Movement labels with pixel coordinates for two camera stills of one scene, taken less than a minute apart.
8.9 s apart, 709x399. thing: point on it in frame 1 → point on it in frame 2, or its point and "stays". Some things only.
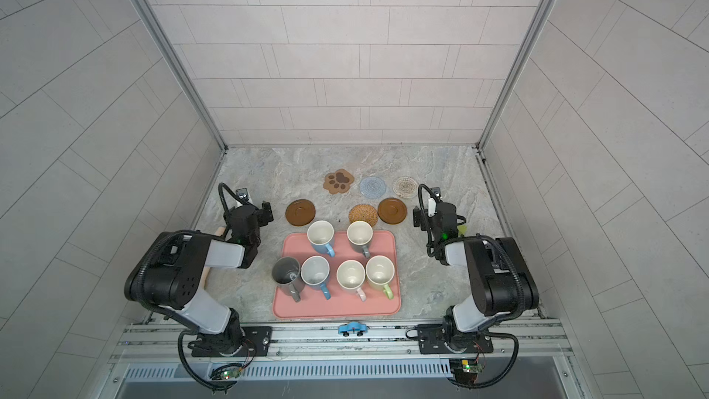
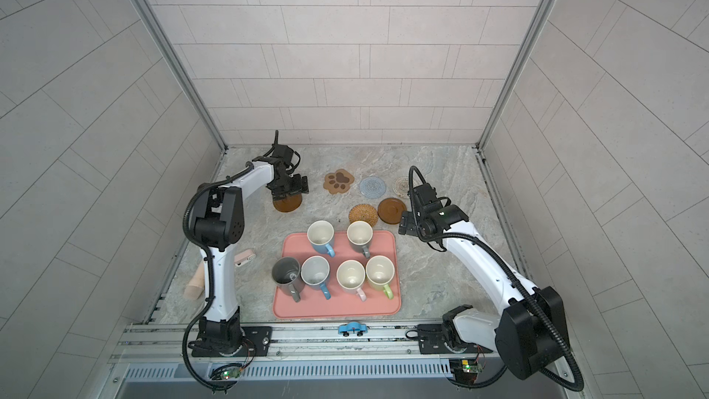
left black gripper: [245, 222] → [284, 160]
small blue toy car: [353, 327] stays
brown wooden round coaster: [391, 211] stays
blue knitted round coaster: [373, 187] stays
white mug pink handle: [351, 275] stays
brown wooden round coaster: [300, 212] → [288, 203]
